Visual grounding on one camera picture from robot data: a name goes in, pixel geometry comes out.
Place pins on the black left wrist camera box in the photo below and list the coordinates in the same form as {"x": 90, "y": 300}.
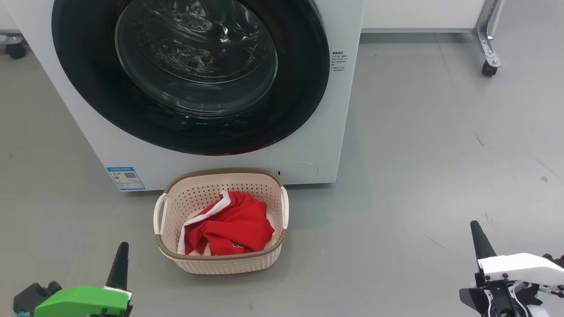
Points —
{"x": 33, "y": 295}

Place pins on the cream perforated laundry basket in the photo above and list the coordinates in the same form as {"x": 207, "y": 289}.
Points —
{"x": 229, "y": 264}

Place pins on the black caster wheel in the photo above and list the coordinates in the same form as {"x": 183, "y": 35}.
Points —
{"x": 15, "y": 50}

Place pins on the round washer filter cover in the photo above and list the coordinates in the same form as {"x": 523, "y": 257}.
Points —
{"x": 302, "y": 169}

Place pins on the blue energy label sticker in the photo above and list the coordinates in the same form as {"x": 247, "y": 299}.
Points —
{"x": 125, "y": 178}

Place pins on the white front-load washing machine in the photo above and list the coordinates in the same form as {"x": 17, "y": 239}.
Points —
{"x": 348, "y": 110}

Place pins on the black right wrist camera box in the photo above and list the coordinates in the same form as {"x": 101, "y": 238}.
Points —
{"x": 556, "y": 260}

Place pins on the metal cart leg with caster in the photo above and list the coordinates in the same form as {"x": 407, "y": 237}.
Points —
{"x": 487, "y": 39}

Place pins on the small printed text label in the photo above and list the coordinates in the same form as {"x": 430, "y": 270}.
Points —
{"x": 339, "y": 61}

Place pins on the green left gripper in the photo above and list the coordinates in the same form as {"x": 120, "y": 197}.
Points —
{"x": 83, "y": 299}

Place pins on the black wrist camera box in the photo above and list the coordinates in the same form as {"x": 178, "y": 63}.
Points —
{"x": 33, "y": 295}
{"x": 556, "y": 260}

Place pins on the red and white garment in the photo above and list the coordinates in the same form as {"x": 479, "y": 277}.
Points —
{"x": 233, "y": 224}

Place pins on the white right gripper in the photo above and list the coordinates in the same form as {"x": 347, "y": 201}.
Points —
{"x": 520, "y": 268}

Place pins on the round black glass washer door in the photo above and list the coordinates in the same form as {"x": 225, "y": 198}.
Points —
{"x": 299, "y": 88}

